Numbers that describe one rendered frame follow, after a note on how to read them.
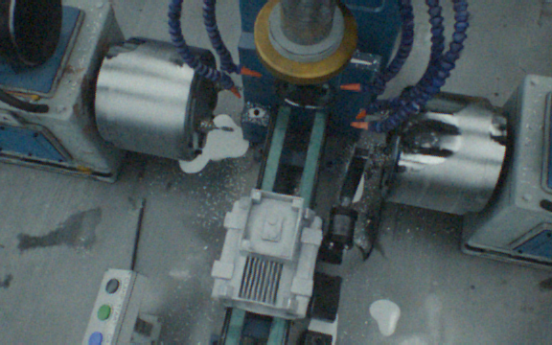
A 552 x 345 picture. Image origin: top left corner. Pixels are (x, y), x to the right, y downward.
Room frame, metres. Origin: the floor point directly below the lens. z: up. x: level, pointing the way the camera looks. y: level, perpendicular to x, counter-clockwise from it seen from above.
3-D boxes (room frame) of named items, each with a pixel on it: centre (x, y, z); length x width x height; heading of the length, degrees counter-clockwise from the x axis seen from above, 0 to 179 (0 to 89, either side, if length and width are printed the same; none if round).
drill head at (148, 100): (0.62, 0.30, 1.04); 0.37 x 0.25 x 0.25; 77
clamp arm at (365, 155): (0.39, -0.15, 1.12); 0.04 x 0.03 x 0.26; 167
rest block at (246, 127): (0.64, 0.05, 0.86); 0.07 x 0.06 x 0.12; 77
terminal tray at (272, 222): (0.30, 0.01, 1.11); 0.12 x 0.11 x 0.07; 168
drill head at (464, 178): (0.47, -0.37, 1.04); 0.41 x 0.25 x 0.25; 77
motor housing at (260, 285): (0.26, 0.02, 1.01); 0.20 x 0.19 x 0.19; 168
